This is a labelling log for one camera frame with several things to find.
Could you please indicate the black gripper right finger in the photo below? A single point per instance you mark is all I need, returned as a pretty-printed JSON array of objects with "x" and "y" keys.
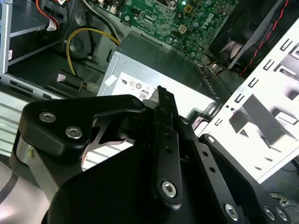
[{"x": 210, "y": 163}]

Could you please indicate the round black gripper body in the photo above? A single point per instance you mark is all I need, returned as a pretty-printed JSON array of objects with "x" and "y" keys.
[{"x": 112, "y": 186}]

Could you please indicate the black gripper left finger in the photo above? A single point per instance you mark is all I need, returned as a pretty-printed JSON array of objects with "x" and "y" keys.
[{"x": 58, "y": 126}]

